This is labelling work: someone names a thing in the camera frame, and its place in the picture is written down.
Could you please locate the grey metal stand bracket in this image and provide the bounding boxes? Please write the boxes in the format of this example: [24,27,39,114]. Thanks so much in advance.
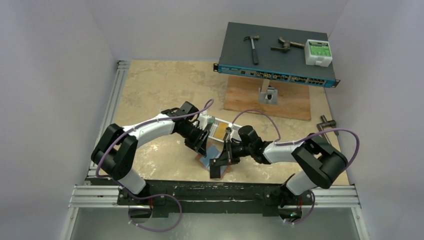
[258,79,278,105]

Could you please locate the aluminium frame rails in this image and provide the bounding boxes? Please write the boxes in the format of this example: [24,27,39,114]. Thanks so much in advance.
[60,60,370,240]

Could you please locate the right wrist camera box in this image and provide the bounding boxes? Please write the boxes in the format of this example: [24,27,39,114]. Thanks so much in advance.
[223,122,233,142]

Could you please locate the gold magnetic stripe card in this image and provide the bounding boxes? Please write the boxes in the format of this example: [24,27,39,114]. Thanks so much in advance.
[214,123,228,140]

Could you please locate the white plastic basket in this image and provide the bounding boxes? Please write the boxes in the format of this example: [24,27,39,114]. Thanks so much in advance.
[197,112,241,143]

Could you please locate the tan leather card holder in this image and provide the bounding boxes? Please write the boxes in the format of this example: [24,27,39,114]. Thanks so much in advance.
[194,142,232,180]

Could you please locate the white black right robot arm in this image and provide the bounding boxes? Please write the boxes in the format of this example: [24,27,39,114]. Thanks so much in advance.
[209,125,348,204]

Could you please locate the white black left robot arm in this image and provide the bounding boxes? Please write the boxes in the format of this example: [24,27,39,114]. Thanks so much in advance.
[90,101,215,205]

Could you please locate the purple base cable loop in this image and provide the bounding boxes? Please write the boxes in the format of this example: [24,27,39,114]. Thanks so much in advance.
[127,190,186,233]

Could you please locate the metal crank handle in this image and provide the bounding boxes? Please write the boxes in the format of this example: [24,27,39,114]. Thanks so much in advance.
[316,115,337,131]

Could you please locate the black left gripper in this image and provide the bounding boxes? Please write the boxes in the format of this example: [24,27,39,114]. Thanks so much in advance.
[177,123,209,157]

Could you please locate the small hammer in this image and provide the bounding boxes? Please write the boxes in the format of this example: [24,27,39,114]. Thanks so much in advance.
[243,35,260,66]

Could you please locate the plywood board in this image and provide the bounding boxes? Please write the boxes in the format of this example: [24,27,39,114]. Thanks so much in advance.
[223,76,312,121]

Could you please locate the white green electrical box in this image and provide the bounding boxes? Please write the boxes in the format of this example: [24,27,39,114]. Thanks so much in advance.
[304,39,333,67]

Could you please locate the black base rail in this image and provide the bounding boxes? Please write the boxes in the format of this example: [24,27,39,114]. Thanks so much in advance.
[123,180,309,219]

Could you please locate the blue network switch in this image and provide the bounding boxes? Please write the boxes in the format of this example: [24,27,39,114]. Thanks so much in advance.
[213,22,340,88]

